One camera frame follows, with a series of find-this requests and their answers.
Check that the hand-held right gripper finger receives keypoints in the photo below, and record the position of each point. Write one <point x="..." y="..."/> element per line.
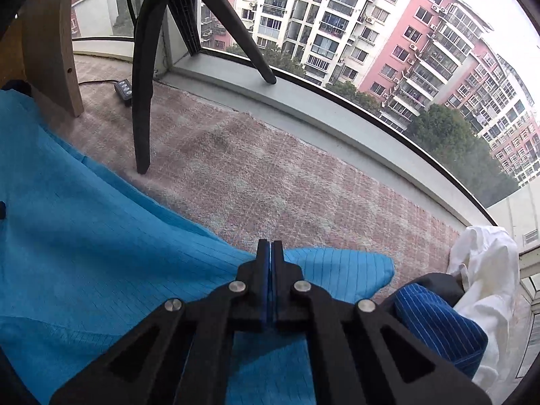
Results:
<point x="265" y="270"/>
<point x="275" y="270"/>

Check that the light blue striped garment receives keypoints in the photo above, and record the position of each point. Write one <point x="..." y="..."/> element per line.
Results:
<point x="105" y="240"/>

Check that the pink checked rug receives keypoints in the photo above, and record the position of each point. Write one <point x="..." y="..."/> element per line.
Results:
<point x="274" y="177"/>

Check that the black garment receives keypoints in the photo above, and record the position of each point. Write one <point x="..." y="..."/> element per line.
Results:
<point x="443" y="284"/>

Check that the dark blue striped garment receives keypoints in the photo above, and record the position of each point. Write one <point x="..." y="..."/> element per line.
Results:
<point x="434" y="325"/>

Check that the black tripod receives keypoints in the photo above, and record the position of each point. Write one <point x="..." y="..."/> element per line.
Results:
<point x="141" y="114"/>

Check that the white garment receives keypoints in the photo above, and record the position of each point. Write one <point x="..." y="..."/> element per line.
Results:
<point x="489" y="287"/>

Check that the black power strip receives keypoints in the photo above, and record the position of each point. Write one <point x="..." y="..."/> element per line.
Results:
<point x="124" y="89"/>

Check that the apartment buildings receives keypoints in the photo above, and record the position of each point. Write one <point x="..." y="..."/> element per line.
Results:
<point x="337" y="29"/>

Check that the beige wooden board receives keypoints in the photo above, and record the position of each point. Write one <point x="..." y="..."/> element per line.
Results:
<point x="55" y="50"/>

